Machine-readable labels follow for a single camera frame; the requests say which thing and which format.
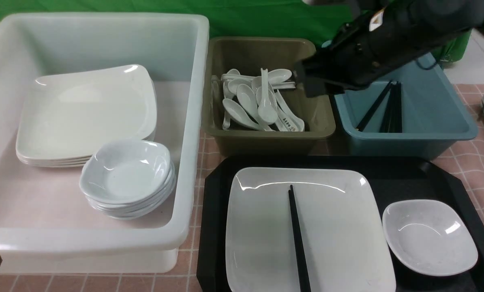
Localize stack of white square plates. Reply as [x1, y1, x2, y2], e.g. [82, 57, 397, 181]
[15, 64, 157, 165]

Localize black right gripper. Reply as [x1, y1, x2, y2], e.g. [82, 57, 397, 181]
[294, 8, 426, 97]

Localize pink checkered tablecloth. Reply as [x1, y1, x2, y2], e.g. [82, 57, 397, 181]
[0, 84, 484, 292]

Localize black chopstick pair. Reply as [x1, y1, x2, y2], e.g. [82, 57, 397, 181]
[288, 185, 312, 292]

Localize small white bowl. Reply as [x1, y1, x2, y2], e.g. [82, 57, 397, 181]
[382, 199, 479, 277]

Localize black serving tray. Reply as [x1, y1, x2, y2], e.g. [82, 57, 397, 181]
[196, 155, 484, 292]

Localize black chopsticks in blue bin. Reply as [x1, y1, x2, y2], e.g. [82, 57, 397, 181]
[356, 80, 403, 133]

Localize large white square plate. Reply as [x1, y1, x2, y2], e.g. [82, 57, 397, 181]
[225, 167, 396, 292]

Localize white ceramic spoon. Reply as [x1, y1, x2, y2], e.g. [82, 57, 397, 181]
[257, 68, 278, 125]

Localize olive green plastic bin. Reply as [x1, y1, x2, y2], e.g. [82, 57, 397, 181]
[201, 36, 336, 157]

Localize blue plastic bin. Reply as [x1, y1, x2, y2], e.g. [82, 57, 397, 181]
[335, 53, 478, 160]

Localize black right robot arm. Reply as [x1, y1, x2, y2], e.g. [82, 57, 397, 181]
[294, 0, 484, 94]

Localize stack of small white bowls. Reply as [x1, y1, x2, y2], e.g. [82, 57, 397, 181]
[79, 140, 177, 220]

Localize large white plastic bin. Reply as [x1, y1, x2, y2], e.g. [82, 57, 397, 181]
[0, 13, 209, 274]

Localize pile of white spoons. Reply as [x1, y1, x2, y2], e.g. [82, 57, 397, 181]
[211, 69, 306, 132]

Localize green cloth backdrop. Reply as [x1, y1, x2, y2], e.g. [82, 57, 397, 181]
[0, 0, 484, 63]

